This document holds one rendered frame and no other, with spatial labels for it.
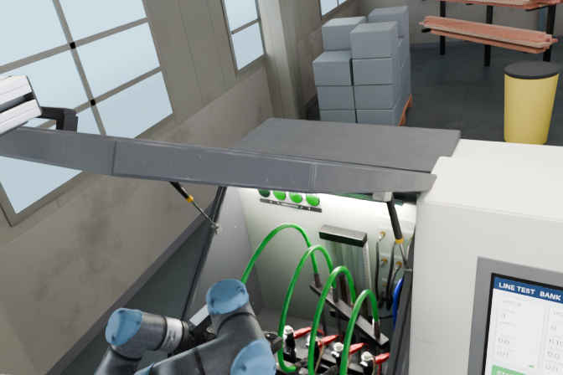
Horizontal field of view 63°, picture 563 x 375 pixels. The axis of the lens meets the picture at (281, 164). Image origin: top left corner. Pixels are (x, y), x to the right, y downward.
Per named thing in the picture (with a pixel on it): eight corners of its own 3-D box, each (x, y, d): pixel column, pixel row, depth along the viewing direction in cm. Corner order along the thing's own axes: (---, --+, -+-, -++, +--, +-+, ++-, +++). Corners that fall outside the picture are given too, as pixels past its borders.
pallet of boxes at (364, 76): (395, 146, 471) (390, 29, 418) (322, 144, 503) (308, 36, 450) (411, 104, 568) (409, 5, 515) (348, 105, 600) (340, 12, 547)
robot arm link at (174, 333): (158, 311, 107) (173, 322, 100) (174, 315, 109) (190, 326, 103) (146, 343, 105) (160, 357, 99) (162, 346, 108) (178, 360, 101)
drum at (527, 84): (550, 130, 453) (558, 59, 421) (552, 150, 416) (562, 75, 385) (500, 128, 472) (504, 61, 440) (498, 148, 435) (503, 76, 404)
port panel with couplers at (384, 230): (376, 302, 144) (369, 220, 130) (379, 295, 146) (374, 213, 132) (418, 313, 137) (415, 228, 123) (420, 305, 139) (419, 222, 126)
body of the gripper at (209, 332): (202, 359, 114) (160, 351, 107) (214, 325, 116) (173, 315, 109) (217, 371, 108) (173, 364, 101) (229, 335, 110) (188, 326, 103)
